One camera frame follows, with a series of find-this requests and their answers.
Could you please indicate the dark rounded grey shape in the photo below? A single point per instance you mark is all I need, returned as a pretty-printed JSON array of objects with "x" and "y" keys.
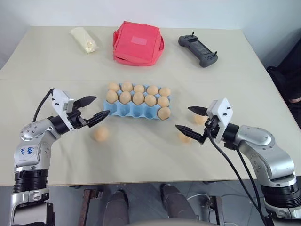
[
  {"x": 117, "y": 207},
  {"x": 176, "y": 204}
]

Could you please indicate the rusty metal bar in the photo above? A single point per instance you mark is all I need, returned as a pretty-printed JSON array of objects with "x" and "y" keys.
[
  {"x": 90, "y": 207},
  {"x": 217, "y": 209}
]

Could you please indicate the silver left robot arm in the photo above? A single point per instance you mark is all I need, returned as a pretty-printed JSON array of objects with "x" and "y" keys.
[{"x": 30, "y": 155}]

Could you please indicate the light blue egg tray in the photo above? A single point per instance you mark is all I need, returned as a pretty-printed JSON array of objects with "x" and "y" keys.
[{"x": 131, "y": 110}]

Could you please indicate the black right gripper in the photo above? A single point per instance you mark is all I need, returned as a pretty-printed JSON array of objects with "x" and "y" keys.
[{"x": 210, "y": 128}]

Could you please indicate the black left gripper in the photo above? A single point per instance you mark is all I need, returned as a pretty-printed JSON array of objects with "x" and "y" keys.
[{"x": 77, "y": 120}]

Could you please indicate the grey handheld remote controller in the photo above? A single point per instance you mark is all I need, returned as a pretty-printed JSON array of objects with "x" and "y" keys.
[{"x": 200, "y": 49}]

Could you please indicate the pink fabric bag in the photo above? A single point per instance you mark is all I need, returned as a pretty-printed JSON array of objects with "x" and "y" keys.
[{"x": 137, "y": 42}]

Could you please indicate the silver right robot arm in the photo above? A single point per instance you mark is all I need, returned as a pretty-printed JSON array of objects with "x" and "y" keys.
[{"x": 275, "y": 160}]

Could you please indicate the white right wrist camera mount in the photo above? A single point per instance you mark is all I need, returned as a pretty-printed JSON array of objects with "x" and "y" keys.
[{"x": 222, "y": 110}]

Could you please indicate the cream filled plastic pouch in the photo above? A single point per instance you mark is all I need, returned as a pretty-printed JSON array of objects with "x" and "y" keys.
[{"x": 84, "y": 40}]

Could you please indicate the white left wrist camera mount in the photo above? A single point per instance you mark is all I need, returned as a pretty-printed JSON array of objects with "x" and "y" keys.
[{"x": 60, "y": 101}]

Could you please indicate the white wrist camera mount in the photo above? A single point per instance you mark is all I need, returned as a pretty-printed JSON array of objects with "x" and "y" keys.
[
  {"x": 60, "y": 101},
  {"x": 222, "y": 110}
]

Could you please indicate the tan egg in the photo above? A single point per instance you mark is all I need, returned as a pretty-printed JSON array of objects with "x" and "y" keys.
[
  {"x": 127, "y": 86},
  {"x": 113, "y": 86},
  {"x": 139, "y": 88},
  {"x": 125, "y": 97},
  {"x": 152, "y": 89},
  {"x": 164, "y": 91},
  {"x": 150, "y": 100},
  {"x": 112, "y": 96},
  {"x": 101, "y": 134},
  {"x": 138, "y": 98},
  {"x": 163, "y": 101},
  {"x": 163, "y": 113},
  {"x": 200, "y": 119},
  {"x": 184, "y": 139}
]

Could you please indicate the black chair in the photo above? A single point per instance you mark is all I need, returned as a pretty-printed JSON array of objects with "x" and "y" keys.
[{"x": 289, "y": 70}]

